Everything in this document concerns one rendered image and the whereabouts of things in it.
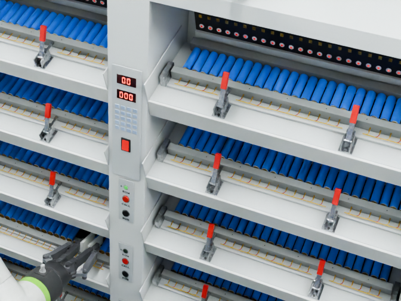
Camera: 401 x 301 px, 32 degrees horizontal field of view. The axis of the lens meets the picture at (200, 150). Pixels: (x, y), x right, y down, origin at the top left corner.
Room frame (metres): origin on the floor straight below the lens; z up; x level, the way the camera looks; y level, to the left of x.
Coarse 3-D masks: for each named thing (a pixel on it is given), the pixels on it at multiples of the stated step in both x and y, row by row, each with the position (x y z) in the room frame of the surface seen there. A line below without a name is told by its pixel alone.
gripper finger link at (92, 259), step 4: (92, 252) 1.33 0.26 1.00; (96, 252) 1.33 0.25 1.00; (92, 256) 1.31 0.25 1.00; (88, 260) 1.29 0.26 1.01; (92, 260) 1.30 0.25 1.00; (96, 260) 1.33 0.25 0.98; (84, 264) 1.27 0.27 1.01; (88, 264) 1.28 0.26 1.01; (92, 264) 1.30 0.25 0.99; (84, 268) 1.26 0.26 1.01; (88, 268) 1.27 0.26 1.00; (84, 272) 1.24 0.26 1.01
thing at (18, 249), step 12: (0, 240) 1.45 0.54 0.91; (12, 240) 1.45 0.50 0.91; (0, 252) 1.45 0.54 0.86; (12, 252) 1.42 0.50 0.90; (24, 252) 1.41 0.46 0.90; (36, 252) 1.41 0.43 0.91; (48, 252) 1.41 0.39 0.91; (36, 264) 1.40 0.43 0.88; (96, 264) 1.37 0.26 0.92; (96, 276) 1.34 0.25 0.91; (108, 276) 1.30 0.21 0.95; (96, 288) 1.34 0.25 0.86; (108, 288) 1.31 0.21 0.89
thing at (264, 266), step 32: (160, 224) 1.31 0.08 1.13; (192, 224) 1.30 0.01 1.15; (224, 224) 1.30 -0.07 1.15; (256, 224) 1.31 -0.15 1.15; (160, 256) 1.27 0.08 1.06; (192, 256) 1.23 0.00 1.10; (224, 256) 1.23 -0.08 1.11; (256, 256) 1.23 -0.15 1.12; (288, 256) 1.21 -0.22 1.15; (320, 256) 1.21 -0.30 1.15; (352, 256) 1.21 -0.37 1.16; (256, 288) 1.18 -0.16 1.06; (288, 288) 1.15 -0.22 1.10; (320, 288) 1.14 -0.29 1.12; (352, 288) 1.15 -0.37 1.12; (384, 288) 1.13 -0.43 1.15
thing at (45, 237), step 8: (0, 224) 1.48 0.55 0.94; (8, 224) 1.48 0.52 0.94; (16, 224) 1.48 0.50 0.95; (24, 232) 1.45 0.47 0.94; (32, 232) 1.45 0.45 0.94; (40, 232) 1.45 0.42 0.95; (24, 240) 1.44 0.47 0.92; (40, 240) 1.44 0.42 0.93; (48, 240) 1.43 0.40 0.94; (56, 240) 1.43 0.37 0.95; (64, 240) 1.42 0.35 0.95; (48, 248) 1.41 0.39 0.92; (104, 256) 1.37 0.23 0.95
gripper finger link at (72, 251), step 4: (76, 240) 1.36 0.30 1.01; (76, 244) 1.36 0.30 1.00; (72, 248) 1.33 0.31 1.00; (76, 248) 1.35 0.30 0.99; (68, 252) 1.32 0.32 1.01; (72, 252) 1.32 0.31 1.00; (76, 252) 1.35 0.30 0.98; (60, 256) 1.29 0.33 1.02; (64, 256) 1.29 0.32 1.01; (68, 256) 1.30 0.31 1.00; (72, 256) 1.32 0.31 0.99; (56, 260) 1.27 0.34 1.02; (60, 260) 1.27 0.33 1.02
